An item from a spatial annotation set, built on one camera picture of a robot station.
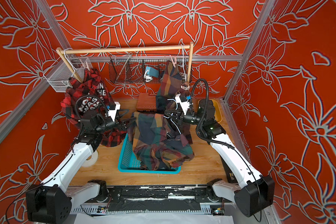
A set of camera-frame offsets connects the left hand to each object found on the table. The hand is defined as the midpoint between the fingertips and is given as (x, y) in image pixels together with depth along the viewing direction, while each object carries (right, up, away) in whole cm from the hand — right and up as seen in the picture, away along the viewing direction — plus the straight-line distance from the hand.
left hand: (131, 114), depth 72 cm
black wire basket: (-8, +33, +25) cm, 42 cm away
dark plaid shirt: (+12, -20, +5) cm, 24 cm away
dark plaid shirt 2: (+21, +16, +7) cm, 27 cm away
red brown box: (+2, +8, +38) cm, 39 cm away
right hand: (+18, 0, -9) cm, 20 cm away
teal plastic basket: (-5, -30, +11) cm, 32 cm away
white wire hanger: (+21, -2, -7) cm, 22 cm away
